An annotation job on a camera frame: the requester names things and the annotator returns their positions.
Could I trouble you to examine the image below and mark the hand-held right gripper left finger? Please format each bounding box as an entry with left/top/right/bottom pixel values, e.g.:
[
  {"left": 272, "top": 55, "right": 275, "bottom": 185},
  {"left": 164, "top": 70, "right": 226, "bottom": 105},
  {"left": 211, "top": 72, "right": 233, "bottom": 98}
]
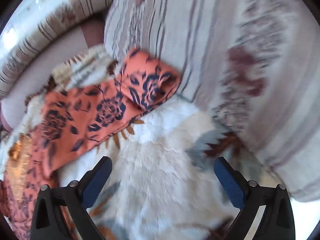
[{"left": 30, "top": 156, "right": 113, "bottom": 240}]

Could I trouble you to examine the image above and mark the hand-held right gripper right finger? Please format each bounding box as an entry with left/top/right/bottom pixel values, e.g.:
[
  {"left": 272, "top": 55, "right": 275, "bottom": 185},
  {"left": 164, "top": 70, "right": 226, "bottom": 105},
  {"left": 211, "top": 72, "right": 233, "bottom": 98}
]
[{"left": 214, "top": 156, "right": 297, "bottom": 240}]

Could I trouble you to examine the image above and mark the orange floral garment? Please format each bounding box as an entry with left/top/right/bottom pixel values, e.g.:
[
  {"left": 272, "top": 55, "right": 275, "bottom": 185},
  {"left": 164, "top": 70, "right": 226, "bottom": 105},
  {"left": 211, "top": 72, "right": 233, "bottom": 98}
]
[{"left": 0, "top": 47, "right": 182, "bottom": 233}]

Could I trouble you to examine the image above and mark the fluffy leaf print blanket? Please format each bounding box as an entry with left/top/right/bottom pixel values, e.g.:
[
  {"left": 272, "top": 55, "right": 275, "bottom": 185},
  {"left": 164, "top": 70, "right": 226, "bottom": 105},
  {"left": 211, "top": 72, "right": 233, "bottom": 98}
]
[{"left": 0, "top": 44, "right": 295, "bottom": 240}]

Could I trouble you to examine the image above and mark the large striped cushion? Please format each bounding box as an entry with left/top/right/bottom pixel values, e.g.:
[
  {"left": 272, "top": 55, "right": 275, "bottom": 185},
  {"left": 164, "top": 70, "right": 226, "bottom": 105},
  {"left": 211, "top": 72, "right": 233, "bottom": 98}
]
[{"left": 103, "top": 0, "right": 320, "bottom": 203}]

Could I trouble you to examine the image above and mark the striped back cushion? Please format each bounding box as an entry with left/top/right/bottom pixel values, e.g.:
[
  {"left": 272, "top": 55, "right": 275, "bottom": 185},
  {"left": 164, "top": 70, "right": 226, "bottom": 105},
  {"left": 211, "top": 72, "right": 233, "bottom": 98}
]
[{"left": 0, "top": 0, "right": 118, "bottom": 98}]

